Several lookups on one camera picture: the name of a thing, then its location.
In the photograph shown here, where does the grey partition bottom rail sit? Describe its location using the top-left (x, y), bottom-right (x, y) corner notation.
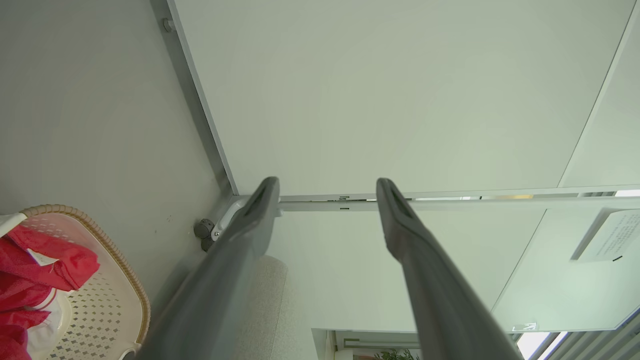
top-left (149, 0), bottom-right (240, 197)

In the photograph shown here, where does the beige perforated laundry basket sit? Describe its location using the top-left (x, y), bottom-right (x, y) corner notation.
top-left (19, 204), bottom-right (152, 360)

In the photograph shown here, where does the white paper notice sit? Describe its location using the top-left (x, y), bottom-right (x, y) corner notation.
top-left (570, 207), bottom-right (640, 263)

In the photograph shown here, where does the black caster wheel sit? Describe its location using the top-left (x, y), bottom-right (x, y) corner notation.
top-left (193, 218), bottom-right (217, 252)

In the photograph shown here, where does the red cloth with white tag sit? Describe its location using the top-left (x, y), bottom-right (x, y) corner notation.
top-left (0, 214), bottom-right (101, 360)

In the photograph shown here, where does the green plant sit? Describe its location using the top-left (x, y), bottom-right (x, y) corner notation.
top-left (374, 349), bottom-right (420, 360)

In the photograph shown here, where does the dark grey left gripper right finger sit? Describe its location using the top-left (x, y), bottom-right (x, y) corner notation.
top-left (376, 178), bottom-right (524, 360)

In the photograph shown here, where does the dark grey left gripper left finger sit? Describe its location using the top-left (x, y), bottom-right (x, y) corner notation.
top-left (136, 176), bottom-right (280, 360)

